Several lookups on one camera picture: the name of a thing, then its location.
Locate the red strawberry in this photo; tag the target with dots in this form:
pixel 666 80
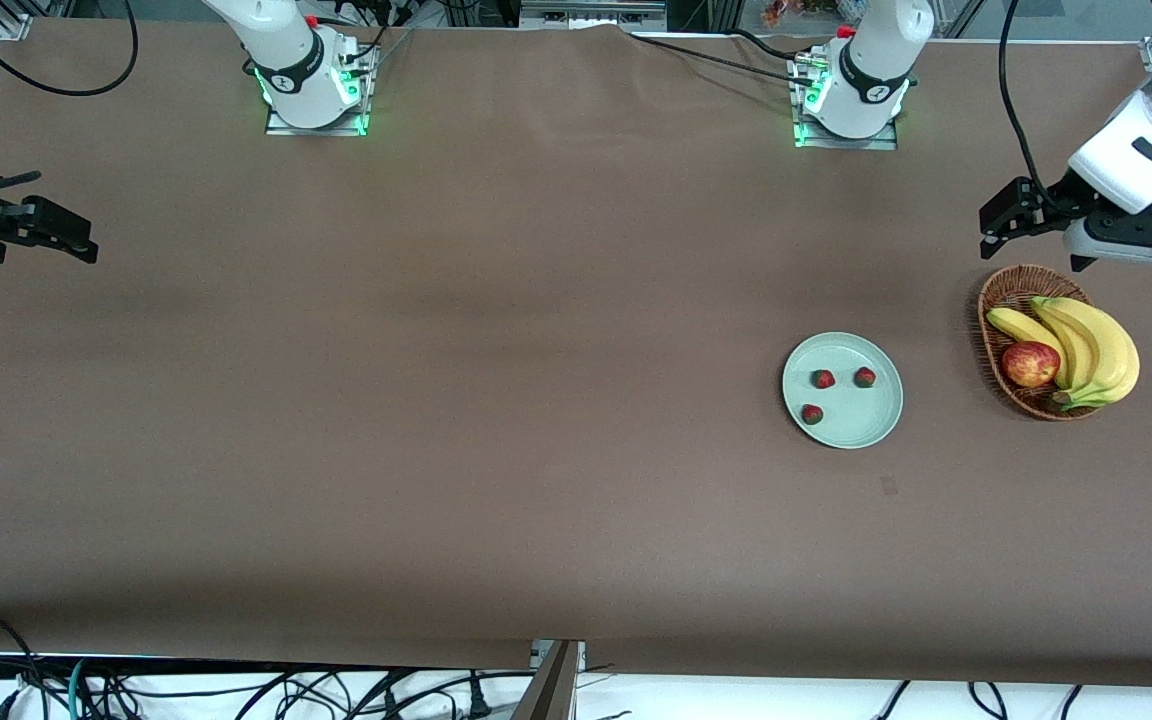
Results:
pixel 823 379
pixel 865 377
pixel 812 414

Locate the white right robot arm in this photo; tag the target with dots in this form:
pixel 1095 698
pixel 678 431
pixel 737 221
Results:
pixel 286 50

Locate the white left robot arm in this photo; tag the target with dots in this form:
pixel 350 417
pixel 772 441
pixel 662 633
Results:
pixel 876 60

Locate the light green round plate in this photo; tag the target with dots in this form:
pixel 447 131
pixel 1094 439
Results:
pixel 841 420

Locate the yellow banana bunch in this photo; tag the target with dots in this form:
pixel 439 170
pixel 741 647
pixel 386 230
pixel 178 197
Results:
pixel 1101 345

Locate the brown wicker basket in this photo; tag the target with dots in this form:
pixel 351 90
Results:
pixel 1011 290

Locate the red apple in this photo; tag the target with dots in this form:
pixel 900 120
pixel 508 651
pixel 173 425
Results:
pixel 1029 365

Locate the grey metal device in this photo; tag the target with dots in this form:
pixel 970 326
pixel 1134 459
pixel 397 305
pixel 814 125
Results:
pixel 586 15

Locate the brown table cover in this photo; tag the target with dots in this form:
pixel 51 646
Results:
pixel 576 300

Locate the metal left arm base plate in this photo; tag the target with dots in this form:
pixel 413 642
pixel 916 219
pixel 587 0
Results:
pixel 881 143

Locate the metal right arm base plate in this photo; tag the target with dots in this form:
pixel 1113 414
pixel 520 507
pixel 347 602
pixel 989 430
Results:
pixel 281 128

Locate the aluminium frame post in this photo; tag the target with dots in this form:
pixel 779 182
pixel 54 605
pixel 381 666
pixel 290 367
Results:
pixel 551 690

